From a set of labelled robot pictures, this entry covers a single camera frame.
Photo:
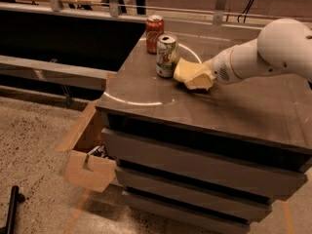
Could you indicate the red soda can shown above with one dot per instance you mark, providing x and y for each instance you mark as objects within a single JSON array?
[{"x": 154, "y": 28}]

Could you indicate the black metal leg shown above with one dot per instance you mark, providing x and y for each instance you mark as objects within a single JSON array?
[{"x": 15, "y": 198}]

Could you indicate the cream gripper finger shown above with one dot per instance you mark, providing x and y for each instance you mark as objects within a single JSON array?
[{"x": 204, "y": 80}]

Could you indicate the yellow sponge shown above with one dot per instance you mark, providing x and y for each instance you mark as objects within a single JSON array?
[{"x": 185, "y": 69}]

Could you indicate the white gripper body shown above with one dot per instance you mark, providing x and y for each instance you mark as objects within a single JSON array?
[{"x": 220, "y": 67}]

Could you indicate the white green 7up can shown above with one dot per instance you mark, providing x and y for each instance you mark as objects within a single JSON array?
[{"x": 166, "y": 57}]

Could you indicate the open cardboard box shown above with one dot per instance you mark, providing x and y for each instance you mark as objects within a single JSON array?
[{"x": 83, "y": 168}]

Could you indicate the metal railing frame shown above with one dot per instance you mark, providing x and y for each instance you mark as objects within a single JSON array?
[{"x": 248, "y": 12}]

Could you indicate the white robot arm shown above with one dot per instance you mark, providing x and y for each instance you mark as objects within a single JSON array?
[{"x": 282, "y": 46}]

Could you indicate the grey drawer cabinet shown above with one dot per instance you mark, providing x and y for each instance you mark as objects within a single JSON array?
[{"x": 215, "y": 158}]

